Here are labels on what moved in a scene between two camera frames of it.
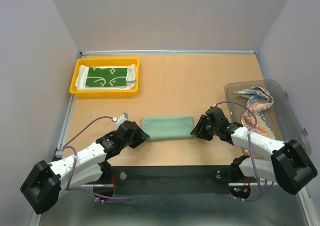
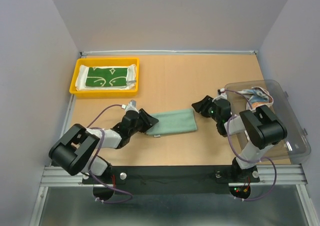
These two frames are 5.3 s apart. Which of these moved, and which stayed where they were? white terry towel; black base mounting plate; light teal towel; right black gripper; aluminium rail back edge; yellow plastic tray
Moved: light teal towel; right black gripper
Stayed: yellow plastic tray; aluminium rail back edge; white terry towel; black base mounting plate
